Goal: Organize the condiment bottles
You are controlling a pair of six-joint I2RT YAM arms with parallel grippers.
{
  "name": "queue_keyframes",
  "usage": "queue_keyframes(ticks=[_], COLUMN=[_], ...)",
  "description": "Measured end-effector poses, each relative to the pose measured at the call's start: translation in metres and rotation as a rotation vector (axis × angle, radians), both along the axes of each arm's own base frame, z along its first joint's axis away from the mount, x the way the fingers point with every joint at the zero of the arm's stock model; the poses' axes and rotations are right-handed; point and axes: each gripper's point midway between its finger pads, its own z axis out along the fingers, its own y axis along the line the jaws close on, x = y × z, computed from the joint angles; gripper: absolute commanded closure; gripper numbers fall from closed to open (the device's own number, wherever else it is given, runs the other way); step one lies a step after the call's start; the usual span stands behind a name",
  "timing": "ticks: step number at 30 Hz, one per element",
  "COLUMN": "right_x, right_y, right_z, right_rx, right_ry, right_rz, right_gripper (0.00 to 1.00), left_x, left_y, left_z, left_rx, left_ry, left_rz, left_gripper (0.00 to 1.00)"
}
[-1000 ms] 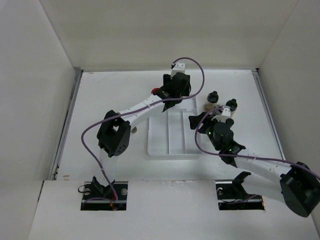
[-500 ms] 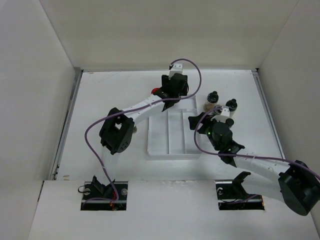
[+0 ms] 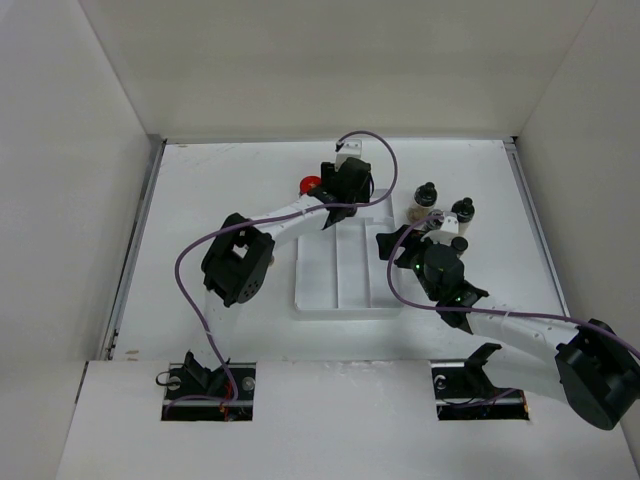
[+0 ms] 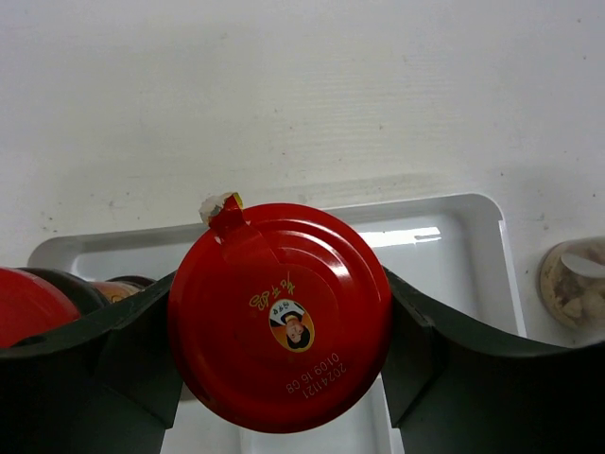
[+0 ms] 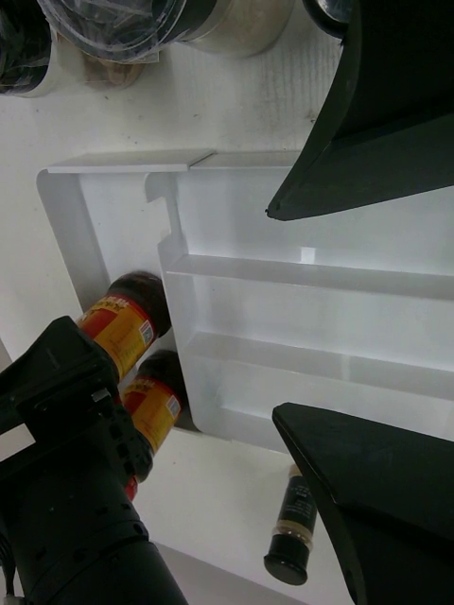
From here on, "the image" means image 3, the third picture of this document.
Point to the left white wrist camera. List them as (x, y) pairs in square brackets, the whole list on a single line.
[(348, 149)]

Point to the red-capped amber sauce jar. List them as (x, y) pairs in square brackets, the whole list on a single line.
[(308, 183)]

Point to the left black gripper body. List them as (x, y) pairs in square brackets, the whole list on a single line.
[(329, 173)]

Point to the black-capped beige bottle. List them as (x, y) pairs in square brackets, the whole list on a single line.
[(424, 199), (464, 210)]

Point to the silver-capped spice bottle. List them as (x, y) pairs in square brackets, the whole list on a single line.
[(434, 220)]

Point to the black-capped beige bottle rear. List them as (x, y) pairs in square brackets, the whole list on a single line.
[(424, 199)]

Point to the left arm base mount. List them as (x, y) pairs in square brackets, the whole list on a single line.
[(194, 393)]

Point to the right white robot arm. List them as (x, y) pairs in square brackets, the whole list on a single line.
[(583, 364)]

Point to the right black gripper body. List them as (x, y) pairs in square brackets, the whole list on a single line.
[(417, 249)]

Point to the small black-capped pepper jar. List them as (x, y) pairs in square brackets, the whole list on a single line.
[(459, 244)]

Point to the black-capped beige bottle right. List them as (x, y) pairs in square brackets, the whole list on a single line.
[(464, 210)]

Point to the white compartment organizer tray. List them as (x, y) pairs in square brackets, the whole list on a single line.
[(339, 275)]

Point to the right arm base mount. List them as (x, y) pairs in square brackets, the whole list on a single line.
[(463, 391)]

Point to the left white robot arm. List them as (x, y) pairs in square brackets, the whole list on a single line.
[(236, 264)]

